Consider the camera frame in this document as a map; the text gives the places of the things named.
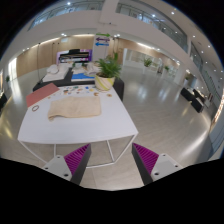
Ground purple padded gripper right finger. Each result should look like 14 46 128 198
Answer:
132 143 182 185

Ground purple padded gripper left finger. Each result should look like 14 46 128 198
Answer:
43 144 91 185

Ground beige folded towel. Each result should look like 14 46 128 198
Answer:
48 96 101 120

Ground white table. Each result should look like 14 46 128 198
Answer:
17 83 139 169

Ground black bench right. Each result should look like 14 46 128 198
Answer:
180 88 205 113

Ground blue mat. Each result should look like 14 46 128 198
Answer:
71 73 94 81

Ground potted green plant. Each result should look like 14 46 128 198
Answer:
95 53 121 91

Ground distant potted plant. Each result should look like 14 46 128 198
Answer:
143 58 152 68

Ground black grand piano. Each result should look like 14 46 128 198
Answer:
59 49 89 63

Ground direction sign with arrows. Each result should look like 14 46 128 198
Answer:
95 33 110 46

